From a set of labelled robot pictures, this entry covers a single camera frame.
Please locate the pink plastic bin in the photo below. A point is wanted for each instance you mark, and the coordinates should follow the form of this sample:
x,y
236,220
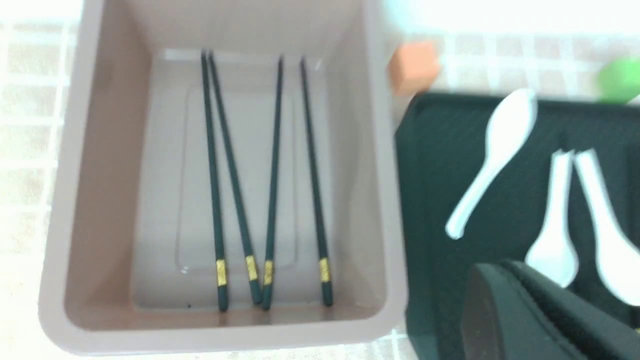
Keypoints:
x,y
130,261

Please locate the black chopstick gold band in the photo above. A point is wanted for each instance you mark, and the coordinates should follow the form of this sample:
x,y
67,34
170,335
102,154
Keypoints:
x,y
269,265
217,216
236,187
326,283

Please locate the white ceramic spoon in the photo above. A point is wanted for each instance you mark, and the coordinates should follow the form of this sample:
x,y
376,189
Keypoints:
x,y
553,253
507,130
617,259

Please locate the green cube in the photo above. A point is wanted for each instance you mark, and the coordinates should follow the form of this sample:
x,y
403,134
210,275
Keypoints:
x,y
619,81

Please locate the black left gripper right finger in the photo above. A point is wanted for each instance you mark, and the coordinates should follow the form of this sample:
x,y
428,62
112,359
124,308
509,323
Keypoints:
x,y
590,330

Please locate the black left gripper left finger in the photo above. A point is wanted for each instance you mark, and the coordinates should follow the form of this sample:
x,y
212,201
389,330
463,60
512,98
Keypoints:
x,y
501,321

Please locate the orange cube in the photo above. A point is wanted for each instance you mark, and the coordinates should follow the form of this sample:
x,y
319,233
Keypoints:
x,y
413,67

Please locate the black plastic tray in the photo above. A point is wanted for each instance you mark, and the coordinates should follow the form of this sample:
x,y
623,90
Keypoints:
x,y
440,149

